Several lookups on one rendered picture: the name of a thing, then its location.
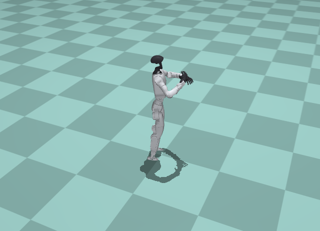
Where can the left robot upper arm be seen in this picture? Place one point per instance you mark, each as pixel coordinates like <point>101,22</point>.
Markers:
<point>168,74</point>

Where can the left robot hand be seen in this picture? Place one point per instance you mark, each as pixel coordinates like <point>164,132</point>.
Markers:
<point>189,79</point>

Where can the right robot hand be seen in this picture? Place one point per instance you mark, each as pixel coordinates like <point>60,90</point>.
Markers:
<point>184,77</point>

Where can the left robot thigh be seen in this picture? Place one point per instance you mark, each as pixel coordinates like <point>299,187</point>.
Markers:
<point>153,127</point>

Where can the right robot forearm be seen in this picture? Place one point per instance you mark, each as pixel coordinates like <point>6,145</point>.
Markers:
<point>176,89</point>

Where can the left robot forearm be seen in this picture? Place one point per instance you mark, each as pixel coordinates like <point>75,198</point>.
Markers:
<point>175,75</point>

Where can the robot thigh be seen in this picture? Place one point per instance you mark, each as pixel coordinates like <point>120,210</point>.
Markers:
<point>159,123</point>
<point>153,127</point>

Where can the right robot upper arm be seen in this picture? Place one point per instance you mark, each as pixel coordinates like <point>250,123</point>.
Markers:
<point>159,81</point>

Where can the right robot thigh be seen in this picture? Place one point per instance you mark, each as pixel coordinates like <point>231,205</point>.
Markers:
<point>159,123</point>

